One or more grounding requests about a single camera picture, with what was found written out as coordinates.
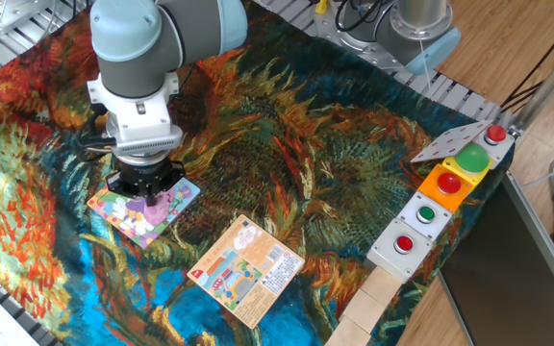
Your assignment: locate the sunflower painting tablecloth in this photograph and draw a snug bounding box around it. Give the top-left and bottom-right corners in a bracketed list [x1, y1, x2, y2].
[0, 0, 516, 346]

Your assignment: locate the grey green-button box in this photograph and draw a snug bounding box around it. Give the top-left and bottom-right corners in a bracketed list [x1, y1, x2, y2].
[395, 190, 454, 241]

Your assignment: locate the dark grey panel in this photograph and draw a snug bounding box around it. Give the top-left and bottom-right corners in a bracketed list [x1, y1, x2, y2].
[438, 172, 554, 346]

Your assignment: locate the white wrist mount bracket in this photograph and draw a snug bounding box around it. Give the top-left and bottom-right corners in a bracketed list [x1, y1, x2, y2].
[87, 70, 185, 158]

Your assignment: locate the orange vehicle puzzle board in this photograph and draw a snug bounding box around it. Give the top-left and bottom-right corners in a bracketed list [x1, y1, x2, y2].
[187, 213, 306, 330]

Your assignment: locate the light wooden block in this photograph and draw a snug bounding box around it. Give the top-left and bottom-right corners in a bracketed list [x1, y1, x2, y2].
[340, 287, 385, 334]
[323, 315, 372, 346]
[359, 265, 403, 308]

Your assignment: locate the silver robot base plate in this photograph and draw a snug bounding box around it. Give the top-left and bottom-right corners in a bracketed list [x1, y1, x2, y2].
[313, 1, 426, 73]

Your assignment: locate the yellow green-dome button box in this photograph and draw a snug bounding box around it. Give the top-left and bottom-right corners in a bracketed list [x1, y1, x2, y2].
[441, 142, 493, 186]

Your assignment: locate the small grey red-button box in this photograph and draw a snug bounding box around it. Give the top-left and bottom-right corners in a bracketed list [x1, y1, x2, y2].
[471, 123, 516, 169]

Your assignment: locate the colourful girl puzzle board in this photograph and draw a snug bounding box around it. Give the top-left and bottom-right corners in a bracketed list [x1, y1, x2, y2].
[87, 177, 202, 250]

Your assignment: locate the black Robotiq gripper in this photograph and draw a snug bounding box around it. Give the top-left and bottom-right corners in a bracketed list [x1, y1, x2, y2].
[104, 158, 187, 208]

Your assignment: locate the black floor cable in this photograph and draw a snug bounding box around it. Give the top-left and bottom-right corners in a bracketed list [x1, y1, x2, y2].
[500, 9, 554, 112]

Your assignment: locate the aluminium corner post beam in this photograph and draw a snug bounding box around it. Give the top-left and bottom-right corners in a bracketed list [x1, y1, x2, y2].
[512, 42, 554, 131]

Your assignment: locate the large grey red-button box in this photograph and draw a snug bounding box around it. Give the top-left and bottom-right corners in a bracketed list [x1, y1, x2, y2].
[365, 216, 435, 284]

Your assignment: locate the white card with red dots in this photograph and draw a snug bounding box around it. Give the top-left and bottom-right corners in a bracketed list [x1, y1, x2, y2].
[410, 119, 493, 164]

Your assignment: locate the silver perforated metal plate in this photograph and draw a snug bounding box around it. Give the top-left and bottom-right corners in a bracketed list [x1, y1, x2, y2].
[0, 0, 62, 37]

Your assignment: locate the orange red-button box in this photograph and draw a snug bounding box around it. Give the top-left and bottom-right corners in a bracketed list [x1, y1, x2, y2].
[416, 162, 475, 214]

